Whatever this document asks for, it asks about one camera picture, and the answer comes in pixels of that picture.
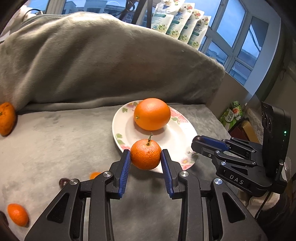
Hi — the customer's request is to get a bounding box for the black tripod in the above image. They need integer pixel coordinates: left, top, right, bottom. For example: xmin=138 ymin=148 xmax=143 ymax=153
xmin=131 ymin=0 xmax=154 ymax=26

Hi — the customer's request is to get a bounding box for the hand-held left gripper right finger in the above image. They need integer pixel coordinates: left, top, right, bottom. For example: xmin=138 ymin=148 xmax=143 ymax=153
xmin=160 ymin=149 xmax=269 ymax=241

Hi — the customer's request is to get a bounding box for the white window frame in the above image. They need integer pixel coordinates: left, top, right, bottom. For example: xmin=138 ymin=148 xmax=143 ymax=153
xmin=46 ymin=0 xmax=279 ymax=94

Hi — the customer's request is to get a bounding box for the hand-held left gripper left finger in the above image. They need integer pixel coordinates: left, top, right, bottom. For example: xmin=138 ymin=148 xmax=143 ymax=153
xmin=24 ymin=149 xmax=132 ymax=241

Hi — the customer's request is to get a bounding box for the dark cloth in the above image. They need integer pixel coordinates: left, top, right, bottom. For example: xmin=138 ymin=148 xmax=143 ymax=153
xmin=257 ymin=192 xmax=295 ymax=241

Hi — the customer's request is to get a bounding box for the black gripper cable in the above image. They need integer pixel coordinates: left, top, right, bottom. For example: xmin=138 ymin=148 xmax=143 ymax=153
xmin=254 ymin=192 xmax=271 ymax=219

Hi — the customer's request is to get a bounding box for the white green refill pouch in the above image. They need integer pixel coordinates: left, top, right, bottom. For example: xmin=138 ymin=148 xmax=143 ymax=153
xmin=151 ymin=0 xmax=185 ymax=33
xmin=166 ymin=4 xmax=195 ymax=39
xmin=178 ymin=9 xmax=205 ymax=44
xmin=187 ymin=15 xmax=212 ymax=50

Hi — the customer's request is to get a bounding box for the white lace cloth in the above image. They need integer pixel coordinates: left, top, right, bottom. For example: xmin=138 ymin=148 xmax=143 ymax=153
xmin=245 ymin=108 xmax=264 ymax=144

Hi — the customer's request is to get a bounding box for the large smooth orange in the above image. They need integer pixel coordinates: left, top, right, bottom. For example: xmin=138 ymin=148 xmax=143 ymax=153
xmin=134 ymin=98 xmax=171 ymax=131

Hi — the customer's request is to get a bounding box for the white floral plate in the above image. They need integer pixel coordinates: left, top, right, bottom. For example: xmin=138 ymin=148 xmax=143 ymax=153
xmin=112 ymin=100 xmax=199 ymax=174

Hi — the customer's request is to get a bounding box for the small tangerine with stem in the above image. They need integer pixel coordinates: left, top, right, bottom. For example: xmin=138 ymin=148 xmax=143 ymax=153
xmin=131 ymin=133 xmax=162 ymax=170

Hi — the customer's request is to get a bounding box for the brown box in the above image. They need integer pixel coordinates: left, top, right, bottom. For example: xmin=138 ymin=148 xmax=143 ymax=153
xmin=231 ymin=120 xmax=260 ymax=144

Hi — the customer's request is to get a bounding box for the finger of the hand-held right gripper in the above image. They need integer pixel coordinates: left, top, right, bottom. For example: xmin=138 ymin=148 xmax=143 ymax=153
xmin=191 ymin=136 xmax=257 ymax=158
xmin=214 ymin=150 xmax=263 ymax=168

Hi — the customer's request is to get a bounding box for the grey plush blanket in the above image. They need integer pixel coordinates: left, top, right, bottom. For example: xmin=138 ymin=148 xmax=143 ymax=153
xmin=0 ymin=10 xmax=232 ymax=241

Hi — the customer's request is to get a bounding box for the medium orange mandarin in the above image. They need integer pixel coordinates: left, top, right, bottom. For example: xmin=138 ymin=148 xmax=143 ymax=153
xmin=0 ymin=102 xmax=16 ymax=136

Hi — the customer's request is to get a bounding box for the green carton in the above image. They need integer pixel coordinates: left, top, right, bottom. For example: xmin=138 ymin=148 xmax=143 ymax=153
xmin=219 ymin=100 xmax=244 ymax=133

